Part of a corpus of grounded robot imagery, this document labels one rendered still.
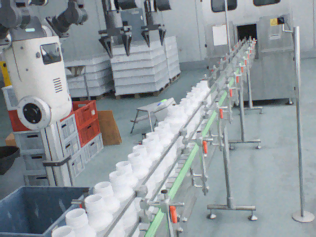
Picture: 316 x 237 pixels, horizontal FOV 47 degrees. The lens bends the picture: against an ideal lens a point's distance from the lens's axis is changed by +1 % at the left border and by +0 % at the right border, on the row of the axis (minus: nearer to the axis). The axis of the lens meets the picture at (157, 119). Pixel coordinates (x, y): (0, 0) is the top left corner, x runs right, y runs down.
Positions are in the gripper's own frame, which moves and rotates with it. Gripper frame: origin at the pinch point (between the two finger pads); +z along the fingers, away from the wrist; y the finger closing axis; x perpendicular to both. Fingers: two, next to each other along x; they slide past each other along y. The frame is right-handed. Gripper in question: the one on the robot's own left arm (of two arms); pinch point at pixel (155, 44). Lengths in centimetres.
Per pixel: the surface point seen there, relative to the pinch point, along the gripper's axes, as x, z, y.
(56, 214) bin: 56, 56, 31
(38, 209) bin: 56, 55, 39
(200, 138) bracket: 46, 31, -27
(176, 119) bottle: 47, 24, -19
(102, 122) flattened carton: -256, 104, 171
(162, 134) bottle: 58, 25, -17
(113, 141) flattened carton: -261, 134, 163
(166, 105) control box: 2.8, 28.3, -2.5
